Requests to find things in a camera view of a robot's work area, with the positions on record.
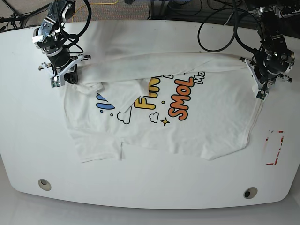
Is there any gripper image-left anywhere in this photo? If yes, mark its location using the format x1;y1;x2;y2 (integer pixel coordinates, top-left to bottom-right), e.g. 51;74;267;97
38;50;92;84

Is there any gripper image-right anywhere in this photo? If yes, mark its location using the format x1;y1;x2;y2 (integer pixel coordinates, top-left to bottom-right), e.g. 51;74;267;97
239;57;293;93

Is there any white printed T-shirt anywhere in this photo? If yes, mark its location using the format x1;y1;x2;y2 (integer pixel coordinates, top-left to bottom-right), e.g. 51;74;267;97
62;35;265;164

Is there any red tape rectangle marking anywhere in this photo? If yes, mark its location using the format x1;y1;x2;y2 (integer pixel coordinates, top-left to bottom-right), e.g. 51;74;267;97
262;130;285;165

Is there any white power strip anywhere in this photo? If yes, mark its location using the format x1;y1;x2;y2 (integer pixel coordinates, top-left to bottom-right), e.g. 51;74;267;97
279;7;300;18

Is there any black tripod stand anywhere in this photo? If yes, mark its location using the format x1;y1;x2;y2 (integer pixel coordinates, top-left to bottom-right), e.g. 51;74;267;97
0;0;50;33

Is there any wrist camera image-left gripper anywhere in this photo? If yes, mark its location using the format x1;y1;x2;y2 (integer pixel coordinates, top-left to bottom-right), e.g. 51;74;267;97
50;75;65;88

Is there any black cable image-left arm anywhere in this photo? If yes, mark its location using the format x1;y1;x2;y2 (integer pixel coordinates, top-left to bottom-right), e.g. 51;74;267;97
60;0;92;56

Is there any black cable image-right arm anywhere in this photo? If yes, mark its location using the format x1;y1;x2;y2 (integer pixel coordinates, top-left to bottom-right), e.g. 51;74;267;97
186;0;262;56

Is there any right table cable grommet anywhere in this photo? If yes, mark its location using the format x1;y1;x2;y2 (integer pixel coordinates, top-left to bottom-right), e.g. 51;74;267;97
243;187;258;199

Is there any table cable grommet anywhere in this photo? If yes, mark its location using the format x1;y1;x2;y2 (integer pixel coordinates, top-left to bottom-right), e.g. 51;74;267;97
38;179;52;191
243;187;258;199

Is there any left table cable grommet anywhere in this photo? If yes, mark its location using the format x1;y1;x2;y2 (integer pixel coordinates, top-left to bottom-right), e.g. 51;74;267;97
38;179;52;191

